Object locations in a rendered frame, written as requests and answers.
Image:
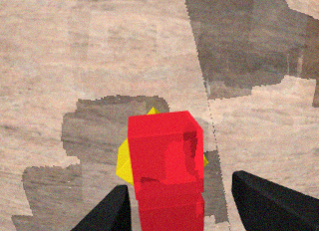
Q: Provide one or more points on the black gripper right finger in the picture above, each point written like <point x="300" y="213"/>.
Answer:
<point x="267" y="206"/>

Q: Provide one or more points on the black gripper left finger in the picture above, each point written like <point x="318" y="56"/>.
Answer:
<point x="113" y="213"/>

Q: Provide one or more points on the red cube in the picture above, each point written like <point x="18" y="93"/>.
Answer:
<point x="174" y="213"/>
<point x="166" y="155"/>

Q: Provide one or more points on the yellow cube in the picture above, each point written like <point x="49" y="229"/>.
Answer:
<point x="124" y="169"/>

